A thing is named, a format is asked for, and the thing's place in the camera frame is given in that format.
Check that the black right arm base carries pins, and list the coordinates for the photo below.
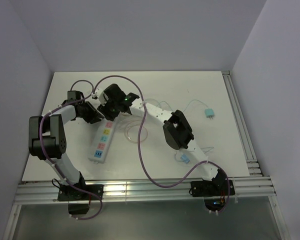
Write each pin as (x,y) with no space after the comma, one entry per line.
(218,195)

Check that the aluminium side rail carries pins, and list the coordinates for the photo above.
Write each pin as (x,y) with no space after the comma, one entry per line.
(248,149)

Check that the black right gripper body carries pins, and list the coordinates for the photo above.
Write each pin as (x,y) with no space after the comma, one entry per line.
(108,101)

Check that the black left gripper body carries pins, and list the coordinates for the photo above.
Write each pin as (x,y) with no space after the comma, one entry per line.
(83,107)

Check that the white multicolour power strip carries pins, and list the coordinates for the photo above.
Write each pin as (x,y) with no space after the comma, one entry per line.
(102,140)

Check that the teal charger plug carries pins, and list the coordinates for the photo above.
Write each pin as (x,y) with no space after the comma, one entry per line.
(209,113)

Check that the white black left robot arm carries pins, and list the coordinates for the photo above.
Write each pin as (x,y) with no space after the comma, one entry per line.
(47,139)

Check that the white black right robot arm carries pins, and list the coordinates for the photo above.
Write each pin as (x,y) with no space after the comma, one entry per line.
(177,131)

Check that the aluminium front rail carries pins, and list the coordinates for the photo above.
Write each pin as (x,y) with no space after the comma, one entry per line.
(43,192)

